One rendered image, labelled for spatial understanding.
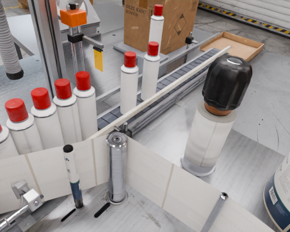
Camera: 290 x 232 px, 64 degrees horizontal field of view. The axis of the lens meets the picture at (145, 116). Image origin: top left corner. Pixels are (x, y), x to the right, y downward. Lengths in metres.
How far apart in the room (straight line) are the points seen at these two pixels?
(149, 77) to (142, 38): 0.48
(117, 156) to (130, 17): 0.91
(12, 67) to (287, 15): 4.66
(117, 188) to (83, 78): 0.25
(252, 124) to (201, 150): 0.41
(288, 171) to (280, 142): 0.35
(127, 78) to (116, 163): 0.30
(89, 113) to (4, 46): 0.22
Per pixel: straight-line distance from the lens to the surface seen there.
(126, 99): 0.70
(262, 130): 0.92
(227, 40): 1.62
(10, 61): 0.56
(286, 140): 0.93
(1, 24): 0.53
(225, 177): 0.64
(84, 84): 0.55
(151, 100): 0.76
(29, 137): 0.52
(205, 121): 0.50
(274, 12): 4.98
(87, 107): 0.57
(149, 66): 0.73
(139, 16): 1.19
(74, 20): 0.58
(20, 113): 0.49
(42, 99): 0.50
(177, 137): 0.69
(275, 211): 0.61
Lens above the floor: 1.36
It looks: 40 degrees down
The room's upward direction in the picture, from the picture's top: 6 degrees clockwise
